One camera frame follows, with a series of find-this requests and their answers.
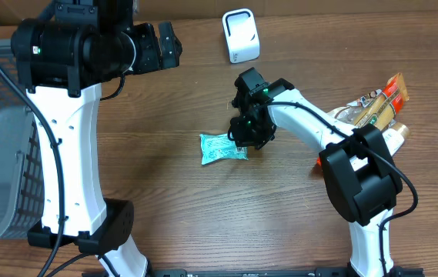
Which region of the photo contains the teal wet wipes pack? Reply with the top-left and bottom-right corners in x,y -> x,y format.
199,134 -> 248,165

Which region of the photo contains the beige bread snack pouch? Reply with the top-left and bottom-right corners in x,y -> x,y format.
328,89 -> 383,125

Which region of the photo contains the orange spaghetti packet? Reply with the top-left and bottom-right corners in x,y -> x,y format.
316,72 -> 410,167

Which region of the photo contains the white cream tube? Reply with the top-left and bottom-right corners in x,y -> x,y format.
382,120 -> 410,156

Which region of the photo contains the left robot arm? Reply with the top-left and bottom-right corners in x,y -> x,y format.
12,0 -> 182,276

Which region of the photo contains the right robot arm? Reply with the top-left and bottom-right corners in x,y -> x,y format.
228,68 -> 424,276

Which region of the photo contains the white barcode scanner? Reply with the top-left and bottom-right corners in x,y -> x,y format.
222,8 -> 260,64

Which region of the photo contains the grey plastic mesh basket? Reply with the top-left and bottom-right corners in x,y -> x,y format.
0,77 -> 44,239

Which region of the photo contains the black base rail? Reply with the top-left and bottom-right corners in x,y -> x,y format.
81,266 -> 425,277

